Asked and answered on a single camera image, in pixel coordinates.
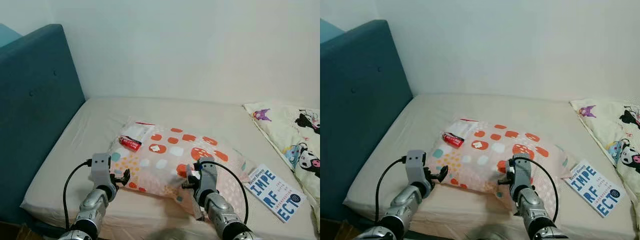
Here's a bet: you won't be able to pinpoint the pink patterned pillow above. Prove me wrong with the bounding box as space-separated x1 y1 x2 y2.
90 118 258 221
425 120 578 221

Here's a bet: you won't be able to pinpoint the red snack wrapper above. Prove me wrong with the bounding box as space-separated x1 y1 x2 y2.
441 132 465 149
118 135 142 152

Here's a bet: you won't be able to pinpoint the white plastic packet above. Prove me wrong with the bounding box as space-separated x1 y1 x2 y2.
445 118 480 143
120 121 156 146

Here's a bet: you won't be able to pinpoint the mattress with cream sheet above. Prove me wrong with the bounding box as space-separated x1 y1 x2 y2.
342 93 640 240
20 96 321 240

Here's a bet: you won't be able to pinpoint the white blue paperback book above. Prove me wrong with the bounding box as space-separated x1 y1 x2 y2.
247 163 307 223
566 159 627 218

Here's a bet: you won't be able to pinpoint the blue upholstered headboard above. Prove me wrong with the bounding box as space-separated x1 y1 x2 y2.
0 23 87 226
320 20 414 223

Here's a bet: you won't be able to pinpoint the cream cartoon print quilt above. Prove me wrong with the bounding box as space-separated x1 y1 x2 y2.
243 101 321 231
570 97 640 201

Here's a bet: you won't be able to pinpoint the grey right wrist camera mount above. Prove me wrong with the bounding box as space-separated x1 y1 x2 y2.
192 156 219 193
509 153 533 191

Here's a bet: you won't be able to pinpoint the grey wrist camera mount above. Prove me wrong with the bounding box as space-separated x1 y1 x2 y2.
509 153 533 191
405 149 431 186
192 156 219 193
90 153 117 188

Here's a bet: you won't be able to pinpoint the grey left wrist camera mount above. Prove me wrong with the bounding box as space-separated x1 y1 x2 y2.
405 149 431 186
90 153 117 188

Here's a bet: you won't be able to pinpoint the dark bed frame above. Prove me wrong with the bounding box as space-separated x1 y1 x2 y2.
22 220 68 240
345 217 386 238

